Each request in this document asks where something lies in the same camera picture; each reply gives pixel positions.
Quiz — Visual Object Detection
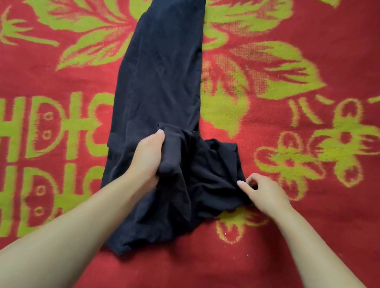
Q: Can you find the person's right hand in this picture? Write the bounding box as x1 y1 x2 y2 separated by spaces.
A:
231 170 299 224

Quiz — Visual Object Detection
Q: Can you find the person's left hand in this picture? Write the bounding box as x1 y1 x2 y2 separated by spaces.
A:
123 125 169 199

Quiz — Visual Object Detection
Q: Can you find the plain black garment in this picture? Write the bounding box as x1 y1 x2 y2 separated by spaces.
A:
89 0 288 277

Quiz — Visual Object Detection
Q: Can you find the red and yellow blanket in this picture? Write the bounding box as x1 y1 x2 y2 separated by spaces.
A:
0 0 380 288

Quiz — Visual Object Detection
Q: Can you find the person's left forearm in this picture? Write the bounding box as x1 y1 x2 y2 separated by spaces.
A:
0 155 153 288

